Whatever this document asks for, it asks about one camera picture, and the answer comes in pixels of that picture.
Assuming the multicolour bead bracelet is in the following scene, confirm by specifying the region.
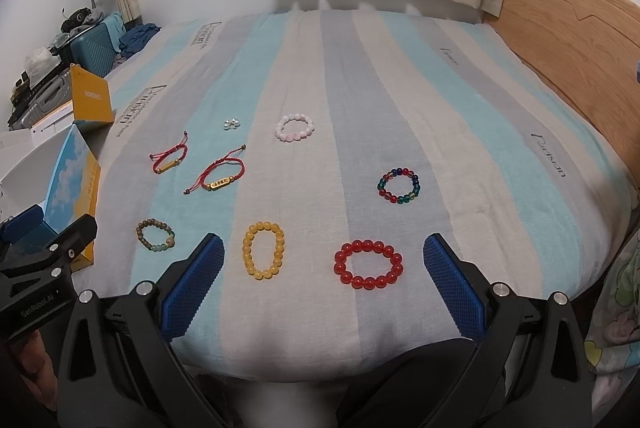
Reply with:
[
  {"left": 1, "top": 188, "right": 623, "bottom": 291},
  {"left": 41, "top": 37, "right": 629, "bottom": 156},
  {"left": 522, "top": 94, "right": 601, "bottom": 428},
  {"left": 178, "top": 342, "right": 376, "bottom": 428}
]
[{"left": 376, "top": 165, "right": 421, "bottom": 206}]

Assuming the grey suitcase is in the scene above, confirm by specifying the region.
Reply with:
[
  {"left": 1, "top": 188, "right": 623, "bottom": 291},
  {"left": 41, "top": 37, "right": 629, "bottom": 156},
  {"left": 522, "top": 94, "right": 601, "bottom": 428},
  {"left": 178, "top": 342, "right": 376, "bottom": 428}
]
[{"left": 8, "top": 68, "right": 72, "bottom": 131}]

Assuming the red cord bracelet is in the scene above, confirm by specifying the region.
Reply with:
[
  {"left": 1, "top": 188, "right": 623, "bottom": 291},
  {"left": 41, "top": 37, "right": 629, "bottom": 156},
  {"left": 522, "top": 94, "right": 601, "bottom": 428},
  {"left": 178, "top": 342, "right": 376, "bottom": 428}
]
[
  {"left": 150, "top": 130, "right": 190, "bottom": 175},
  {"left": 182, "top": 143, "right": 248, "bottom": 196}
]

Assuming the person's left hand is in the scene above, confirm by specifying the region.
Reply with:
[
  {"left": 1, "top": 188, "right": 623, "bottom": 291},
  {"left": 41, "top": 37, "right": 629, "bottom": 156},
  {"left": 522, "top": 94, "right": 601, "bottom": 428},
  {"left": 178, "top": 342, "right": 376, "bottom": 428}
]
[{"left": 18, "top": 330, "right": 58, "bottom": 411}]

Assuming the wooden headboard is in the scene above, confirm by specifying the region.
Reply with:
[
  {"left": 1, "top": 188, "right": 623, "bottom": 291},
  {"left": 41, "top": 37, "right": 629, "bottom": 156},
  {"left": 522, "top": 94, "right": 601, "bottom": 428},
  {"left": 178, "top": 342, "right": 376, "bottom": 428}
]
[{"left": 485, "top": 0, "right": 639, "bottom": 179}]

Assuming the striped bed blanket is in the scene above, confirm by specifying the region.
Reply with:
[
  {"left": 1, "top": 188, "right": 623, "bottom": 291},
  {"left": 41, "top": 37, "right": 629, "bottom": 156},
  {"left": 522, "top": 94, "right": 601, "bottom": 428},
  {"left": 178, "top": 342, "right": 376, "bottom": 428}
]
[{"left": 74, "top": 10, "right": 638, "bottom": 380}]

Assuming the floral pillow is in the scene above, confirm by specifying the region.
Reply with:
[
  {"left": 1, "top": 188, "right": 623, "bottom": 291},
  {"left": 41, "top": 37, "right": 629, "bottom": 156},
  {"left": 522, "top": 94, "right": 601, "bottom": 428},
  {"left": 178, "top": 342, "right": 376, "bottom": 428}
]
[{"left": 584, "top": 226, "right": 640, "bottom": 376}]

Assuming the teal suitcase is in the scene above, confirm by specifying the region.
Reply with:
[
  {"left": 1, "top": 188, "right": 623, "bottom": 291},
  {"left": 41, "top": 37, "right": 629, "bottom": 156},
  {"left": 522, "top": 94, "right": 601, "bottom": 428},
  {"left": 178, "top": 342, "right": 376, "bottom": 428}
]
[{"left": 61, "top": 12, "right": 126, "bottom": 76}]

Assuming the pearl earrings cluster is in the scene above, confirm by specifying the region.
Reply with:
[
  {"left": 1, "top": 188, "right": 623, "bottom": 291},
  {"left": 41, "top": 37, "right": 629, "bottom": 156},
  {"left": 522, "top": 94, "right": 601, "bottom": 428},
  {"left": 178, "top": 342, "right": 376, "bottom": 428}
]
[{"left": 224, "top": 118, "right": 241, "bottom": 131}]

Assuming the red bead bracelet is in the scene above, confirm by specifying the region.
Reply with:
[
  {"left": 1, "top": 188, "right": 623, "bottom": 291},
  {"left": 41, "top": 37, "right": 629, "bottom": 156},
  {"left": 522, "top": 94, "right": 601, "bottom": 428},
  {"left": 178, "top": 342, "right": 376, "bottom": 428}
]
[{"left": 333, "top": 238, "right": 405, "bottom": 291}]

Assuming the pink bead bracelet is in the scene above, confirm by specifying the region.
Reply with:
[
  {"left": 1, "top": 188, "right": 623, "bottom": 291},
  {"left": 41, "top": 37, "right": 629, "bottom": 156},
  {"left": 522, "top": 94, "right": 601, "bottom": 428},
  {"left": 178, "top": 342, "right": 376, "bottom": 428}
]
[{"left": 273, "top": 111, "right": 317, "bottom": 144}]

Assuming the white cardboard box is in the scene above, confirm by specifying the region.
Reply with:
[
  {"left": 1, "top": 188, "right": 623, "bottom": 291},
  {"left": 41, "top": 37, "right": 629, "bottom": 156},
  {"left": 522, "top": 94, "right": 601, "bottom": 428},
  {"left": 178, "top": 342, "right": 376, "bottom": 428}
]
[{"left": 0, "top": 62, "right": 117, "bottom": 273}]

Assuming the brown wooden bead bracelet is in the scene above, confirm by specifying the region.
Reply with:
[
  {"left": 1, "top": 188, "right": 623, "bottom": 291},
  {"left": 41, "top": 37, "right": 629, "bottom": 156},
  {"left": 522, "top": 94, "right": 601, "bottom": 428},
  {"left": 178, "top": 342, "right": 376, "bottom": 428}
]
[{"left": 134, "top": 217, "right": 177, "bottom": 253}]

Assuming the yellow bead bracelet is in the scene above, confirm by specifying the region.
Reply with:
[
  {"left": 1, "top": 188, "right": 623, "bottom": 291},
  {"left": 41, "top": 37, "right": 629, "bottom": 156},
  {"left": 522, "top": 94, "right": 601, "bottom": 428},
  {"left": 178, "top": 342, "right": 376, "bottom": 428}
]
[{"left": 242, "top": 220, "right": 286, "bottom": 282}]

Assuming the dark blue clothes pile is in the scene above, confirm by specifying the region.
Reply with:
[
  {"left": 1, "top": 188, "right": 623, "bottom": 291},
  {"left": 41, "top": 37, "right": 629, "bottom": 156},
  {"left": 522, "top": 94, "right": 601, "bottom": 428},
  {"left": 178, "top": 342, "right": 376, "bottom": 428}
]
[{"left": 119, "top": 24, "right": 160, "bottom": 59}]

